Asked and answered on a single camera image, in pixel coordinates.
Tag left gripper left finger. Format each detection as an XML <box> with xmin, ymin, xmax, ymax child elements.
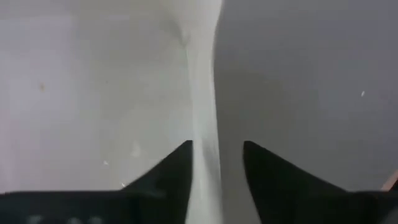
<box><xmin>119</xmin><ymin>139</ymin><xmax>195</xmax><ymax>224</ymax></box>

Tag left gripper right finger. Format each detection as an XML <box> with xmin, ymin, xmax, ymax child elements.
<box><xmin>243</xmin><ymin>140</ymin><xmax>360</xmax><ymax>224</ymax></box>

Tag white plastic bin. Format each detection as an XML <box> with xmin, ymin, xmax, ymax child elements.
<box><xmin>0</xmin><ymin>0</ymin><xmax>225</xmax><ymax>224</ymax></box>

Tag grey table mat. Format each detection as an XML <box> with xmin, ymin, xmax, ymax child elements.
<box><xmin>213</xmin><ymin>0</ymin><xmax>398</xmax><ymax>224</ymax></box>

